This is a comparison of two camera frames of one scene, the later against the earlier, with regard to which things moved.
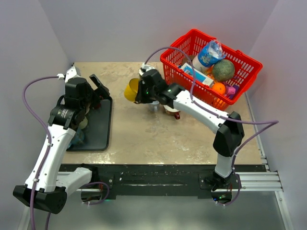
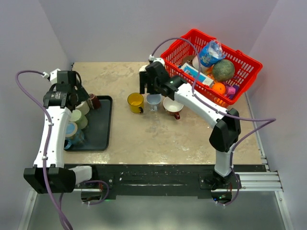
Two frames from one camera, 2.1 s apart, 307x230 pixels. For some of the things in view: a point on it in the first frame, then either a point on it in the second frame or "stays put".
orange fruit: x=219 y=87 stays put
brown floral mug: x=172 y=111 stays put
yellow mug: x=131 y=90 -> x=135 y=100
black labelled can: x=143 y=69 stays put
